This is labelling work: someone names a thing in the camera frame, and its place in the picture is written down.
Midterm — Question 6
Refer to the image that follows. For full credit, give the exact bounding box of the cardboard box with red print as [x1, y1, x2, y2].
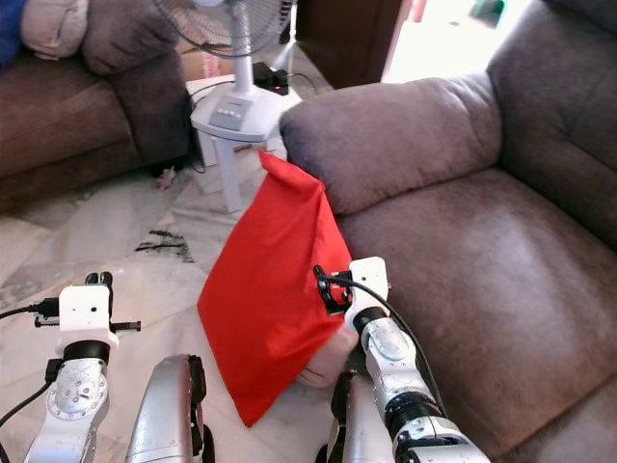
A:
[181, 45, 224, 81]

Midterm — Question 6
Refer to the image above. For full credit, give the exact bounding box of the white plastic stool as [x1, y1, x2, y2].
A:
[187, 76, 292, 214]

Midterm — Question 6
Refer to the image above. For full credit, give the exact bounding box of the silver left robot leg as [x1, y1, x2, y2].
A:
[124, 354, 209, 463]

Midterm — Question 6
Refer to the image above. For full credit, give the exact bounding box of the brown cushion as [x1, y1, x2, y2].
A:
[82, 0, 180, 77]

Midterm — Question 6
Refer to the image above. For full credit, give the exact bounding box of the red pillow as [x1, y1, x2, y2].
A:
[198, 150, 357, 427]

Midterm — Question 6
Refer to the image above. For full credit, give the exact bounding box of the silver right robot leg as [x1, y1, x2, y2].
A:
[315, 370, 398, 463]

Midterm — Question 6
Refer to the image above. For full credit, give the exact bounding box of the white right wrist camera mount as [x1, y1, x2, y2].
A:
[343, 257, 390, 335]

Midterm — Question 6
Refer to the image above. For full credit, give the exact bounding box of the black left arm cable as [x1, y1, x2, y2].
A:
[0, 380, 61, 427]
[0, 300, 60, 321]

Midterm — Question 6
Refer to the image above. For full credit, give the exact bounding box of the white table fan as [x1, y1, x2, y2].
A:
[154, 0, 296, 145]

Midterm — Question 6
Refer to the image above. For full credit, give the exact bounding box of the dark brown wooden door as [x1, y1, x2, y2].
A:
[294, 0, 412, 89]

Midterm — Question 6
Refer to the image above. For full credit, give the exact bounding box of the beige cushion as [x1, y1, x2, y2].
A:
[22, 0, 91, 61]

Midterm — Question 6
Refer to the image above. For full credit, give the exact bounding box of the black power adapter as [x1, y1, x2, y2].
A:
[252, 61, 291, 96]

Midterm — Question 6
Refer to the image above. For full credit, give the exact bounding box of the brown upholstered armchair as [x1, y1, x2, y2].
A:
[280, 0, 617, 460]

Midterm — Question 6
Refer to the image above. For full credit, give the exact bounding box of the silver robot leg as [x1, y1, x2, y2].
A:
[315, 370, 398, 463]
[124, 354, 209, 463]

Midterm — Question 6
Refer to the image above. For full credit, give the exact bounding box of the dark brown sofa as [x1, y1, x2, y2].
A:
[0, 17, 193, 215]

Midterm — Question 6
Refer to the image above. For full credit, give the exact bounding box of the blue cloth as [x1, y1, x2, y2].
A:
[0, 0, 26, 67]

